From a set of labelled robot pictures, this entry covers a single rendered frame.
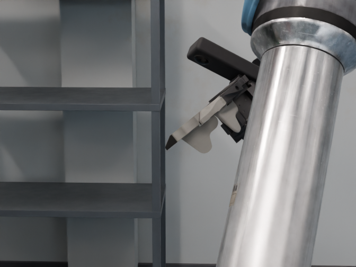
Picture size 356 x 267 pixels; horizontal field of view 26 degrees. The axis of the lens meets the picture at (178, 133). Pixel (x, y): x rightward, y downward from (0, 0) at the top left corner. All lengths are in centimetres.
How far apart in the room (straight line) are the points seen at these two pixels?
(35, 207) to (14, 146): 59
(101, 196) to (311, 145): 246
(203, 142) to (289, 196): 55
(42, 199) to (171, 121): 71
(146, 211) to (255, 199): 227
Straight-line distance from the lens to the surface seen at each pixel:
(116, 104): 287
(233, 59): 121
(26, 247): 372
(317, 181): 73
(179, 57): 341
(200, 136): 123
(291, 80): 75
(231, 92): 114
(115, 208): 300
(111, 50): 326
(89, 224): 345
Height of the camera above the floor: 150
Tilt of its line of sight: 13 degrees down
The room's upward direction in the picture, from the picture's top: straight up
